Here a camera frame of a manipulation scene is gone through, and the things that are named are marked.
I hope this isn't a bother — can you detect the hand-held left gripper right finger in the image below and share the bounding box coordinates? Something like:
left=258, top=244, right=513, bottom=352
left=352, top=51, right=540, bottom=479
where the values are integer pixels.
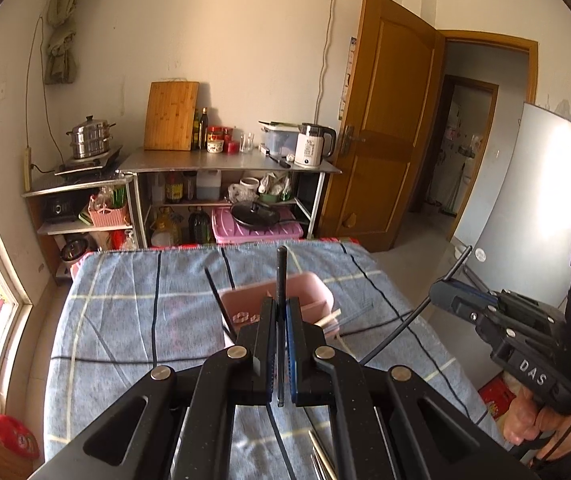
left=285, top=297, right=541, bottom=480

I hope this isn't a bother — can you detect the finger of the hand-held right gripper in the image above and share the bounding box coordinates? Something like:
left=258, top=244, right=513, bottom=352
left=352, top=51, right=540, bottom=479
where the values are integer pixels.
left=453, top=300, right=526, bottom=356
left=429, top=280, right=503, bottom=313

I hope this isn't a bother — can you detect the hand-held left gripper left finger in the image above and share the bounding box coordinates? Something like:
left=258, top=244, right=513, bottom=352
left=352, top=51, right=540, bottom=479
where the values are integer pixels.
left=30, top=297, right=278, bottom=480

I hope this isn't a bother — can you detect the wooden chopstick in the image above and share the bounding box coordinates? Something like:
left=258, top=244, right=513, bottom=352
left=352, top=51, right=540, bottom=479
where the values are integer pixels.
left=308, top=429, right=337, bottom=480
left=314, top=308, right=343, bottom=328

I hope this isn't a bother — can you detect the pink plastic utensil basket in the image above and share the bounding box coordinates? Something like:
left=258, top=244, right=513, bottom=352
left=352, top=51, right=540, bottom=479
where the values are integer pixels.
left=216, top=272, right=341, bottom=348

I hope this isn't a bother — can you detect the person's right hand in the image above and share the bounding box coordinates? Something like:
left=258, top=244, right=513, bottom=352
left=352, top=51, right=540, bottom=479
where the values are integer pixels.
left=503, top=385, right=571, bottom=448

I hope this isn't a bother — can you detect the red cardboard box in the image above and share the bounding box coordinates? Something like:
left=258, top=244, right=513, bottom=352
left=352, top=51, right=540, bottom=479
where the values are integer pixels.
left=478, top=377, right=519, bottom=418

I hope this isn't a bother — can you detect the pink plastic crate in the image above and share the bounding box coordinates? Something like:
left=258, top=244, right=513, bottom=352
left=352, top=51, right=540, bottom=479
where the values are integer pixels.
left=211, top=206, right=303, bottom=246

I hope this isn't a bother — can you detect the silver refrigerator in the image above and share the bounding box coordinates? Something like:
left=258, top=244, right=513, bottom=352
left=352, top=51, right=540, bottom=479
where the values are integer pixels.
left=453, top=101, right=571, bottom=321

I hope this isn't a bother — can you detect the black frying pan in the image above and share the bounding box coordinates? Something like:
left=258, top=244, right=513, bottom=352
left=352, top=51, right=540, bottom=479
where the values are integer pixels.
left=229, top=200, right=282, bottom=228

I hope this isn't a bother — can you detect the dark green oil bottle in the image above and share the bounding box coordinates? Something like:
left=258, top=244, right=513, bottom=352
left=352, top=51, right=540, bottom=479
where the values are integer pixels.
left=188, top=207, right=212, bottom=245

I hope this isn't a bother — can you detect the blue plaid tablecloth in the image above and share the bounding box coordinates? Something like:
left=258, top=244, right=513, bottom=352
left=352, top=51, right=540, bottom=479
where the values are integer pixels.
left=45, top=240, right=489, bottom=480

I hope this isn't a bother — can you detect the yellow cooking oil bottle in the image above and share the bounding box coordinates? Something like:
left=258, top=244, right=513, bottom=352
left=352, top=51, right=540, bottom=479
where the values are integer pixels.
left=151, top=207, right=183, bottom=247

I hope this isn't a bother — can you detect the white plastic jerrycan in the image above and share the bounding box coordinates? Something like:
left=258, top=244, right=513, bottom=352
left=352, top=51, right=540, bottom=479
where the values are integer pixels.
left=196, top=170, right=222, bottom=201

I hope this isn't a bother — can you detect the brown sauce bottle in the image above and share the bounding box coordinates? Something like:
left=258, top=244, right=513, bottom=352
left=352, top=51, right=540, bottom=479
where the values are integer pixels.
left=165, top=172, right=183, bottom=203

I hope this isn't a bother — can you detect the black kitchen knife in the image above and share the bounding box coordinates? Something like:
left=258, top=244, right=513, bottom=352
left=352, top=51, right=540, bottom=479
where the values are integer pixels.
left=260, top=147, right=292, bottom=168

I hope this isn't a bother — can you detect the brown wooden door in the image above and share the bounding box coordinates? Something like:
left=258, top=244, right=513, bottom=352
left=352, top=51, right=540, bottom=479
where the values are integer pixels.
left=323, top=0, right=449, bottom=253

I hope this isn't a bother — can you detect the steel kitchen table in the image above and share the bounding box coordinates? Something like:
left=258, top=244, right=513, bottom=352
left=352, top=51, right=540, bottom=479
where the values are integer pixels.
left=118, top=147, right=342, bottom=256

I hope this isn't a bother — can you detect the white electric kettle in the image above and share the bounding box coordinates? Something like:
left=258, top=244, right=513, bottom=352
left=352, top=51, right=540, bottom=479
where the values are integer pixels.
left=294, top=122, right=337, bottom=169

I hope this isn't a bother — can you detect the small pink woven basket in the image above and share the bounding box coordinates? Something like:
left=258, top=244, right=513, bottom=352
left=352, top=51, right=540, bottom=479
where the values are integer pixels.
left=88, top=195, right=131, bottom=227

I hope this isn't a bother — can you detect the clear plastic food container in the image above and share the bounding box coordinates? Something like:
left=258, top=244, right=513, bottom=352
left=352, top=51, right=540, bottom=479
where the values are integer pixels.
left=258, top=120, right=300, bottom=157

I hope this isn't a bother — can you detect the black kitchen appliance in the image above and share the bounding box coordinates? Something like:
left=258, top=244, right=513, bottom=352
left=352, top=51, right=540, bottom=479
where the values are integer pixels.
left=40, top=195, right=78, bottom=223

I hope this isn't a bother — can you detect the wooden cutting board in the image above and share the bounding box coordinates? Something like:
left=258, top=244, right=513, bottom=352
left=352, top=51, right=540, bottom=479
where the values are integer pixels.
left=144, top=80, right=200, bottom=152

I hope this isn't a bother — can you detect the black induction cooker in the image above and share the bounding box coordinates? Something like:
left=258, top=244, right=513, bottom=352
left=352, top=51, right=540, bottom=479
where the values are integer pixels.
left=55, top=145, right=123, bottom=177

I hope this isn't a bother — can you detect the steel side shelf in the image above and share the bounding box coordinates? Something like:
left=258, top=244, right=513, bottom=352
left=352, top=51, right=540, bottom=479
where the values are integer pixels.
left=21, top=172, right=138, bottom=281

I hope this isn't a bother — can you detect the red plastic packet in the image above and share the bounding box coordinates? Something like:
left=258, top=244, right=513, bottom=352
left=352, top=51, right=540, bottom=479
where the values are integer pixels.
left=0, top=412, right=41, bottom=461

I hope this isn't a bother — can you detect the steel steamer pot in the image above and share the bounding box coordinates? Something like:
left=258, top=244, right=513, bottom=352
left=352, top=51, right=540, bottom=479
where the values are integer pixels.
left=66, top=115, right=117, bottom=160

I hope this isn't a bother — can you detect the hanging grey cloth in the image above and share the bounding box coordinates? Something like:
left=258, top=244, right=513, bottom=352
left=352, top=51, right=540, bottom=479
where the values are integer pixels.
left=44, top=0, right=88, bottom=86

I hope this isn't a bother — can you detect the wall calendar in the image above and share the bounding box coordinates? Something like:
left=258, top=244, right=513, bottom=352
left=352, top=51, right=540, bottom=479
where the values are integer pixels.
left=338, top=36, right=357, bottom=122

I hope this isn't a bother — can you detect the white wall cable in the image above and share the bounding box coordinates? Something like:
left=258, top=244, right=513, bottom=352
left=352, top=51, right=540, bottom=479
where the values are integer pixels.
left=315, top=0, right=339, bottom=123

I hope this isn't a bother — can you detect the black power cable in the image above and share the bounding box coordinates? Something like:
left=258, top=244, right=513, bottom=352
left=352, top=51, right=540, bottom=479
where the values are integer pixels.
left=25, top=15, right=68, bottom=176

